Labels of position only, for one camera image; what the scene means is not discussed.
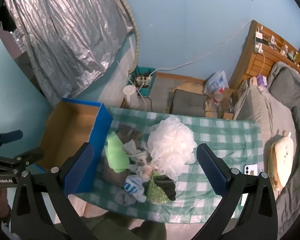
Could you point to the wooden headboard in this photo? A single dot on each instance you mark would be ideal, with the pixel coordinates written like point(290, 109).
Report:
point(252, 60)

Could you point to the blue striped sock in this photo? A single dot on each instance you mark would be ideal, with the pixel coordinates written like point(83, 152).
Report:
point(132, 186)

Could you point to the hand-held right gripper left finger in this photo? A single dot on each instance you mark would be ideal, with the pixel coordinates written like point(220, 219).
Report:
point(77, 167)

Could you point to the sandwich plush pillow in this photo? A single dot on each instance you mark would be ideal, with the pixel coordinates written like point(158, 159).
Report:
point(282, 157)

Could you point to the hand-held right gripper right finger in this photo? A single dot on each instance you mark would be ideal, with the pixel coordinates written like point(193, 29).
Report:
point(212, 167)

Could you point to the grey bed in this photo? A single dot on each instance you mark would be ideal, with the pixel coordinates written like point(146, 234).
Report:
point(265, 110)

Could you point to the silver curtain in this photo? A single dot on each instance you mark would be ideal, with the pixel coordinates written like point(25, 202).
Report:
point(65, 30)

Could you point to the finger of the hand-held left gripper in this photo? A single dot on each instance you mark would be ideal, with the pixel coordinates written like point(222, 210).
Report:
point(11, 136)
point(27, 156)

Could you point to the white power strip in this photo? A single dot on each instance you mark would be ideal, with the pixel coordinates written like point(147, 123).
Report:
point(258, 41)

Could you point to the blue cardboard box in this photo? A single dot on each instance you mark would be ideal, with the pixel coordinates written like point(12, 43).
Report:
point(65, 130)

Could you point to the brown oven mitt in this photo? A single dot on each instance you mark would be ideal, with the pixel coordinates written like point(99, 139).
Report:
point(111, 176)

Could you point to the white smartphone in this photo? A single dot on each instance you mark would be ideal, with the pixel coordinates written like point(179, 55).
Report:
point(251, 170)

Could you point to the grey pillow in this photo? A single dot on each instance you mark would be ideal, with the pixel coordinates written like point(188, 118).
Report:
point(287, 85)

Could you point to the green checkered tablecloth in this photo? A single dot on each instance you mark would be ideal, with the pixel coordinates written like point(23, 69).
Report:
point(215, 135)

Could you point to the white plastic wrap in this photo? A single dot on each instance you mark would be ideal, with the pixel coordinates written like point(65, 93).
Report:
point(172, 145)

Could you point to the clear plastic bottle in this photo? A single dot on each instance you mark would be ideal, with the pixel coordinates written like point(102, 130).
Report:
point(217, 97)

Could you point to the grey seat cushion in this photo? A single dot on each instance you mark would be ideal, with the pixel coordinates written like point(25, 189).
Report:
point(187, 102)

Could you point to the light green cloth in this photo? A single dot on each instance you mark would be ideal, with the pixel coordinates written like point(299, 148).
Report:
point(117, 155)

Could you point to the white pink sock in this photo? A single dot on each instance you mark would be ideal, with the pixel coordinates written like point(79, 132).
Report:
point(145, 171)

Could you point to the white plastic bag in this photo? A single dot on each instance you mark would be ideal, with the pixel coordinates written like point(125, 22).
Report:
point(217, 80)

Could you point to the brown cardboard box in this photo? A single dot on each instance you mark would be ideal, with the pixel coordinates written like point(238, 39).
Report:
point(228, 97)

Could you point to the grey sock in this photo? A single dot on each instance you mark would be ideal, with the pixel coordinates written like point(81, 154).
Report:
point(125, 198)

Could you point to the teal plastic crate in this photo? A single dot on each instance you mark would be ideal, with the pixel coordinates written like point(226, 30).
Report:
point(147, 87)

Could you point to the green knitted cloth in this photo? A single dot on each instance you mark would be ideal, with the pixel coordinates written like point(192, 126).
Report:
point(157, 192)

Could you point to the purple package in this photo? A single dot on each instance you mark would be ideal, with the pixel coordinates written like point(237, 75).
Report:
point(262, 81)

